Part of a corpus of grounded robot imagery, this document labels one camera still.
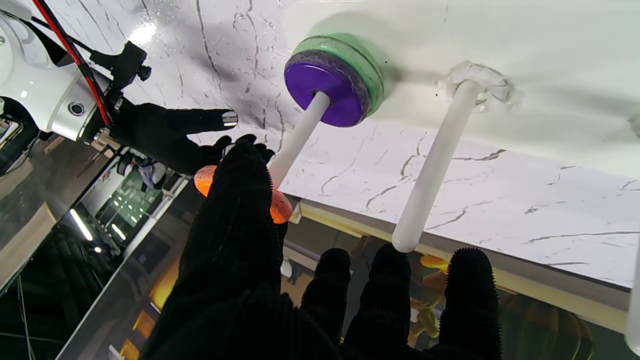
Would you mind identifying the white three-rod Hanoi tower base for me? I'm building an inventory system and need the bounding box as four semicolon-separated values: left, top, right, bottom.
267;0;640;357

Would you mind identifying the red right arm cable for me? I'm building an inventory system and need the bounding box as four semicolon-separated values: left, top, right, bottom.
32;0;113;126

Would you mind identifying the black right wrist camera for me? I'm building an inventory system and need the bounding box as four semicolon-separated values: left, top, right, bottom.
90;40;152;96

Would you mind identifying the small orange ring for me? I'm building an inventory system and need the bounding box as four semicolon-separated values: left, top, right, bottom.
194;165;293;225

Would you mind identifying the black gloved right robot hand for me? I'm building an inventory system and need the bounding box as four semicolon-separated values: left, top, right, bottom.
107;102;276;176

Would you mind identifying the medium blue ring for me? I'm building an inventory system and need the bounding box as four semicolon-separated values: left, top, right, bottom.
284;49;373;128

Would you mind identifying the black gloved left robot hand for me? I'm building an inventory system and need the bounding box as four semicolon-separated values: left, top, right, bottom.
142;140;503;360

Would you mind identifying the brown plush toy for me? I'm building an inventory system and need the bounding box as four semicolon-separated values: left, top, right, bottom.
410;265;448;346

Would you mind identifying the black ribbed vase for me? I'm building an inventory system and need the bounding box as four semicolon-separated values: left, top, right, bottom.
497;292;596;360

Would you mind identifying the yellow orange fruit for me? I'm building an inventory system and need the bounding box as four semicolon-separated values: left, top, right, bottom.
420;254;450;271

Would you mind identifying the large green ring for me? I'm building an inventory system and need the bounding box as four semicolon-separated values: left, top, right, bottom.
292;33;385;118

